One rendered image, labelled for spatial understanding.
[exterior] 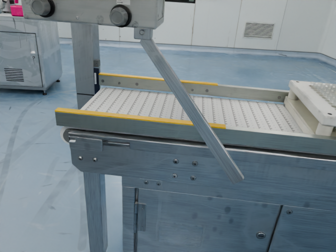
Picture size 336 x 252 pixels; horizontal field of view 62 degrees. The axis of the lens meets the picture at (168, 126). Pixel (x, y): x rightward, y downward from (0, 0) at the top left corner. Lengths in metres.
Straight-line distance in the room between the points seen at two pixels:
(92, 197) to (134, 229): 0.34
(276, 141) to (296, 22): 5.70
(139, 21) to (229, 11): 5.32
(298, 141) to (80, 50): 0.61
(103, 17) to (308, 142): 0.43
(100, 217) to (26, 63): 2.23
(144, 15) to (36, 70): 2.68
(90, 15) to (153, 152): 0.29
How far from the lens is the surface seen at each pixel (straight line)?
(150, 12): 0.47
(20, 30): 3.07
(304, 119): 0.70
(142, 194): 0.72
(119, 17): 0.45
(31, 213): 1.67
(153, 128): 0.56
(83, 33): 0.85
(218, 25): 5.76
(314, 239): 0.84
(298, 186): 0.66
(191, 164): 0.60
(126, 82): 0.82
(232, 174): 0.47
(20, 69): 3.18
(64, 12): 0.51
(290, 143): 0.59
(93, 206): 1.13
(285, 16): 6.13
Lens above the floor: 1.09
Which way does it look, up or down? 26 degrees down
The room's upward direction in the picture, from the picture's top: 4 degrees clockwise
